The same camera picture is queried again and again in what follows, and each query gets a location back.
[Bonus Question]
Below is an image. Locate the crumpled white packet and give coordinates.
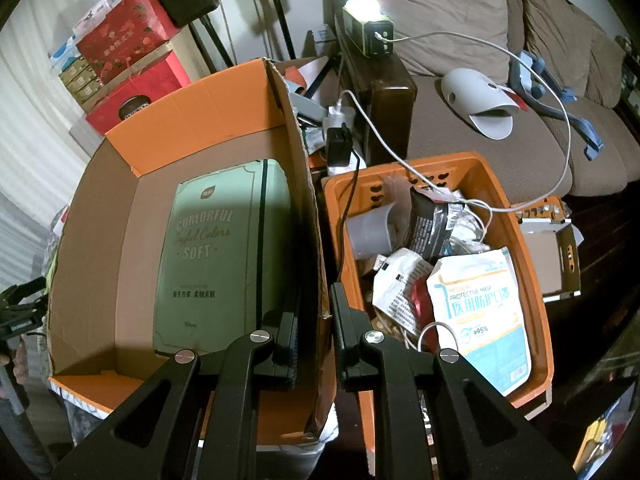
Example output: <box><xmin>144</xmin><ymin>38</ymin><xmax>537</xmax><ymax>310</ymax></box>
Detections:
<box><xmin>372</xmin><ymin>248</ymin><xmax>441</xmax><ymax>336</ymax></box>

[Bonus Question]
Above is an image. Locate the white curved plastic device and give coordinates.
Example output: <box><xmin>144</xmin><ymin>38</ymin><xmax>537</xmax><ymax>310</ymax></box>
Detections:
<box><xmin>440</xmin><ymin>67</ymin><xmax>521</xmax><ymax>141</ymax></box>

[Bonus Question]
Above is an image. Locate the brown sofa cushion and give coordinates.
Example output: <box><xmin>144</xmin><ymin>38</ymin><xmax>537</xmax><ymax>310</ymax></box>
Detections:
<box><xmin>522</xmin><ymin>0</ymin><xmax>601</xmax><ymax>73</ymax></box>
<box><xmin>585</xmin><ymin>25</ymin><xmax>628</xmax><ymax>108</ymax></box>
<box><xmin>362</xmin><ymin>0</ymin><xmax>526</xmax><ymax>78</ymax></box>

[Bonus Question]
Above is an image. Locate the grey blue curved device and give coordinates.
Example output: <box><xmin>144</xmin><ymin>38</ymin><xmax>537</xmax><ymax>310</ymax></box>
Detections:
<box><xmin>510</xmin><ymin>50</ymin><xmax>606</xmax><ymax>161</ymax></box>

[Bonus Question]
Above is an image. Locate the white curtain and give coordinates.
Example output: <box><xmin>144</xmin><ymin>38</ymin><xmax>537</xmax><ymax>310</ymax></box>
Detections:
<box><xmin>0</xmin><ymin>25</ymin><xmax>91</xmax><ymax>301</ymax></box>

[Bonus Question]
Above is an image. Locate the brown sofa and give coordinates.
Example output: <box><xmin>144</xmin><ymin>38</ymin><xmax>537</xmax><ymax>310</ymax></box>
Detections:
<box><xmin>322</xmin><ymin>0</ymin><xmax>640</xmax><ymax>201</ymax></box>

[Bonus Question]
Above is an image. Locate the translucent plastic cup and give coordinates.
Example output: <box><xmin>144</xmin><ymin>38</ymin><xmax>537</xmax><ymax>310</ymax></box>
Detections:
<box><xmin>345</xmin><ymin>205</ymin><xmax>396</xmax><ymax>261</ymax></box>

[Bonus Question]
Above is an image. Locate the white power strip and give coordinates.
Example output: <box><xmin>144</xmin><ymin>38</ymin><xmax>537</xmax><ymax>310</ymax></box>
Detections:
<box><xmin>322</xmin><ymin>91</ymin><xmax>360</xmax><ymax>171</ymax></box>

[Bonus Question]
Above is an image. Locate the white yellow mask packet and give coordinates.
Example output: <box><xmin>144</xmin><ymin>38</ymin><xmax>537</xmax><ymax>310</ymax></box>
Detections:
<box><xmin>426</xmin><ymin>247</ymin><xmax>532</xmax><ymax>396</ymax></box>

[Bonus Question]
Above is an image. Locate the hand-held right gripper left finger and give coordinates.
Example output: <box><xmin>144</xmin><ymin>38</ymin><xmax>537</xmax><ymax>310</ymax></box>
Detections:
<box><xmin>50</xmin><ymin>294</ymin><xmax>304</xmax><ymax>480</ymax></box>

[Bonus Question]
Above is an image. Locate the red box round brown label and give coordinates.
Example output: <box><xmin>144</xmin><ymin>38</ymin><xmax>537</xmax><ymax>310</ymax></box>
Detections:
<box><xmin>85</xmin><ymin>50</ymin><xmax>191</xmax><ymax>136</ymax></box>

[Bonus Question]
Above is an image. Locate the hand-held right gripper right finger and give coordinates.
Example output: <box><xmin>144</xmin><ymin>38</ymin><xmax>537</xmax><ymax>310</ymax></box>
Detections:
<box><xmin>330</xmin><ymin>282</ymin><xmax>581</xmax><ymax>480</ymax></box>

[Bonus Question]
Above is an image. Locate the green tissue pack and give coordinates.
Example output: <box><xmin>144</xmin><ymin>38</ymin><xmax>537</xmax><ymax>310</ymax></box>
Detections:
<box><xmin>152</xmin><ymin>159</ymin><xmax>293</xmax><ymax>361</ymax></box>

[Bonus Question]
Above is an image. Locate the small white brown cardboard box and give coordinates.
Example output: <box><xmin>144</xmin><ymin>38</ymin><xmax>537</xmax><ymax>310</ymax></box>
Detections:
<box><xmin>515</xmin><ymin>200</ymin><xmax>583</xmax><ymax>303</ymax></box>

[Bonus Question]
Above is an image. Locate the white cable loop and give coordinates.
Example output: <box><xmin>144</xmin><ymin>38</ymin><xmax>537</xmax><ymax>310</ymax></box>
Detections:
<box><xmin>407</xmin><ymin>321</ymin><xmax>458</xmax><ymax>356</ymax></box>

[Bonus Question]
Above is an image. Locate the black charger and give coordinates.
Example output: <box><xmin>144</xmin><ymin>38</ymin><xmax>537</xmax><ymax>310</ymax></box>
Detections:
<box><xmin>326</xmin><ymin>127</ymin><xmax>353</xmax><ymax>166</ymax></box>

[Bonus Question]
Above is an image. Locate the red patterned gift box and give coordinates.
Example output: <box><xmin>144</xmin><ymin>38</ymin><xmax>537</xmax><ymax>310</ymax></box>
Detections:
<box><xmin>75</xmin><ymin>0</ymin><xmax>181</xmax><ymax>76</ymax></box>

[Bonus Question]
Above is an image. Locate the long white charging cable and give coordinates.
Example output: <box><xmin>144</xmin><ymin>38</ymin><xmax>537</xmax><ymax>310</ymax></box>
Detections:
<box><xmin>377</xmin><ymin>30</ymin><xmax>573</xmax><ymax>261</ymax></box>

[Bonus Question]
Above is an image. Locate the black foil packet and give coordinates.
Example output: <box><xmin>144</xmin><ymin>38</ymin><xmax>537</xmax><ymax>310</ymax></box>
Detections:
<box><xmin>402</xmin><ymin>186</ymin><xmax>463</xmax><ymax>263</ymax></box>

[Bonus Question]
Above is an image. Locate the blue white packet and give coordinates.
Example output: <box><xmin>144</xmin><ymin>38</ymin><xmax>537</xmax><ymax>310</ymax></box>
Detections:
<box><xmin>50</xmin><ymin>40</ymin><xmax>81</xmax><ymax>68</ymax></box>

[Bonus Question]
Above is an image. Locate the black speaker stand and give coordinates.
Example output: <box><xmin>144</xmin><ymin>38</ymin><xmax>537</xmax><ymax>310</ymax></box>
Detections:
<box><xmin>270</xmin><ymin>0</ymin><xmax>296</xmax><ymax>58</ymax></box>
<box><xmin>190</xmin><ymin>15</ymin><xmax>236</xmax><ymax>68</ymax></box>

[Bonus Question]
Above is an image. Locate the black charger cable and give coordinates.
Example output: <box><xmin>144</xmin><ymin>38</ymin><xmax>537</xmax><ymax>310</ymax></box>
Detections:
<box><xmin>332</xmin><ymin>160</ymin><xmax>362</xmax><ymax>286</ymax></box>

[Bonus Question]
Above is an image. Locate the orange plastic basket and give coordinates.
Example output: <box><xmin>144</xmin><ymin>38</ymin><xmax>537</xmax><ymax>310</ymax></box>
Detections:
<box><xmin>320</xmin><ymin>152</ymin><xmax>555</xmax><ymax>411</ymax></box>

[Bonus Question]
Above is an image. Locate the orange cardboard box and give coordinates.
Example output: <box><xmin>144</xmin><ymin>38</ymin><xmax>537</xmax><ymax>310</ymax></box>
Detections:
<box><xmin>47</xmin><ymin>57</ymin><xmax>338</xmax><ymax>448</ymax></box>

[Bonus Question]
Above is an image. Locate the grey flat bar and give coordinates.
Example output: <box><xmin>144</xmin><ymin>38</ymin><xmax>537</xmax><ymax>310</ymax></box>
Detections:
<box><xmin>292</xmin><ymin>95</ymin><xmax>328</xmax><ymax>123</ymax></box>

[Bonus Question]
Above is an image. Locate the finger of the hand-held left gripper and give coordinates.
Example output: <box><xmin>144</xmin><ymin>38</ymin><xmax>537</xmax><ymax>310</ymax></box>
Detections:
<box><xmin>0</xmin><ymin>276</ymin><xmax>48</xmax><ymax>343</ymax></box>

